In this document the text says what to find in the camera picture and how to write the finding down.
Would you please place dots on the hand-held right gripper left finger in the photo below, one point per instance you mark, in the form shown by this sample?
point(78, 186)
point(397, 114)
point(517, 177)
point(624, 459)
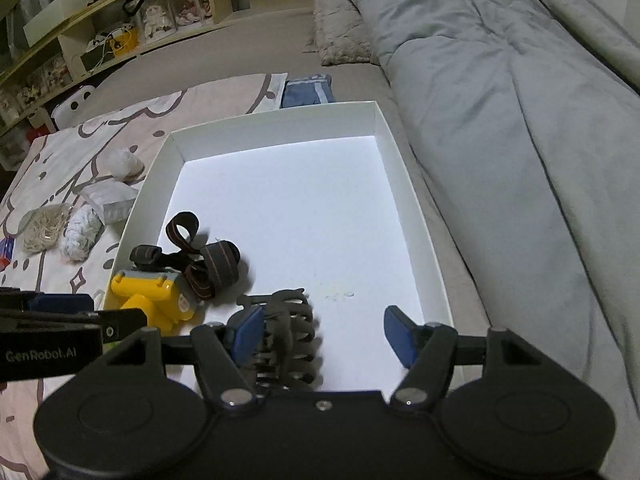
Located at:
point(247, 332)

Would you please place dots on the grey duvet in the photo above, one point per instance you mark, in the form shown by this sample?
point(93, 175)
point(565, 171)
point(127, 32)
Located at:
point(500, 110)

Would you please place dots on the clear plastic packet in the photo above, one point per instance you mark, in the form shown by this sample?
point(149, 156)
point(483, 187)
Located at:
point(107, 200)

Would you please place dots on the white bag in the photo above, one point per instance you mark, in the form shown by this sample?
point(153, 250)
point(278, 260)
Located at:
point(120, 162)

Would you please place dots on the grey hair claw clip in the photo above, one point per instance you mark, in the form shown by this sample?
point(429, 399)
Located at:
point(295, 325)

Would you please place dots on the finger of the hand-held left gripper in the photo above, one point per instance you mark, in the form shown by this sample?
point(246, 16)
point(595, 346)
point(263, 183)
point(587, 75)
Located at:
point(125, 319)
point(60, 302)

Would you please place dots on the printed blanket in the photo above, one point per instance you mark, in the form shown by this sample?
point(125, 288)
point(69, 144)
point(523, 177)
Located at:
point(150, 115)

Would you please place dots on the white plush with black spots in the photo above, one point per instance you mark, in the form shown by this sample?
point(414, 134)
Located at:
point(75, 110)

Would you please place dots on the blue folded cloth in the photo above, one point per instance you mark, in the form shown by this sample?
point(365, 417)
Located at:
point(305, 92)

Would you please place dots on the doll in clear box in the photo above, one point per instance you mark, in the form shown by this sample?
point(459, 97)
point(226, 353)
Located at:
point(157, 22)
point(192, 7)

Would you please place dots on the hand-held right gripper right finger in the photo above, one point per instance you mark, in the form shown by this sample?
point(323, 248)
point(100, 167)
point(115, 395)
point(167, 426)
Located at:
point(400, 335)

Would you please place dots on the white cardboard box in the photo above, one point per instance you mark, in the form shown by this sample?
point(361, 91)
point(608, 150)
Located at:
point(300, 210)

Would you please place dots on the white storage box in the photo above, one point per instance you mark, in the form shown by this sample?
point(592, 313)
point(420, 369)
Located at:
point(55, 15)

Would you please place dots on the bundle of beige rubber bands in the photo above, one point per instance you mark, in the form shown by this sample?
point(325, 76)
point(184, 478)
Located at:
point(42, 230)

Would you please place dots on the yellow bag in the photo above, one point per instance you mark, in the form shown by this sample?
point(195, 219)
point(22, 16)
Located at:
point(125, 45)

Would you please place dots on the small blue and red box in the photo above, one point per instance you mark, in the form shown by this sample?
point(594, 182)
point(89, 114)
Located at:
point(6, 255)

